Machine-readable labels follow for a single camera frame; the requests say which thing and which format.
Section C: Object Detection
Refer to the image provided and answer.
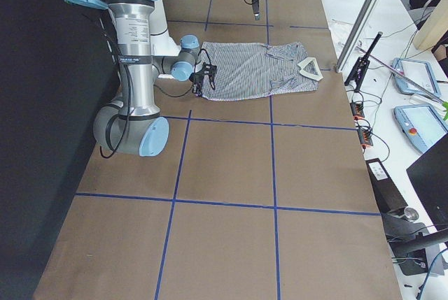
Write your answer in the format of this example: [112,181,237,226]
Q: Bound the striped polo shirt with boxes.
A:
[198,41,323,101]

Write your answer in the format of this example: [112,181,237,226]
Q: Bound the black monitor arm base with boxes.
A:
[381,213,447,276]

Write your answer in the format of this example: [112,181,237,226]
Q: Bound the orange black USB hub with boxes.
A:
[350,102,365,120]

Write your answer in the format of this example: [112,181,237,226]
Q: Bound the silver metal rod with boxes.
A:
[369,54,447,107]

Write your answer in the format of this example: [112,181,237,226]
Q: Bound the upper teach pendant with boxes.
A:
[392,58,441,97]

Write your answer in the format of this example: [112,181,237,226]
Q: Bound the teach pendant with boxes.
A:
[393,104,447,153]
[392,58,441,97]

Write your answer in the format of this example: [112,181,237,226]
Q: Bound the beige wooden board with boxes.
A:
[414,0,447,50]

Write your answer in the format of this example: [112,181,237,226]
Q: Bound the lower teach pendant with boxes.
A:
[393,104,447,153]

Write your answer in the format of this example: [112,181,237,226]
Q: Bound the black box with label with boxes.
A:
[365,158,407,213]

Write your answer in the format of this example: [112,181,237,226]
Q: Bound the black monitor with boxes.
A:
[407,136,447,224]

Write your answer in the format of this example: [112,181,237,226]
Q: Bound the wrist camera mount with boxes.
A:
[202,63,217,90]

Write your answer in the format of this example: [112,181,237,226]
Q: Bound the black camera stand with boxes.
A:
[344,31,383,93]

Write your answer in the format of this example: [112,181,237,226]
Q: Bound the aluminium frame post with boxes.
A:
[335,0,379,73]

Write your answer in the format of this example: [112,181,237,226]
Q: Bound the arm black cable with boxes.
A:
[98,48,214,159]

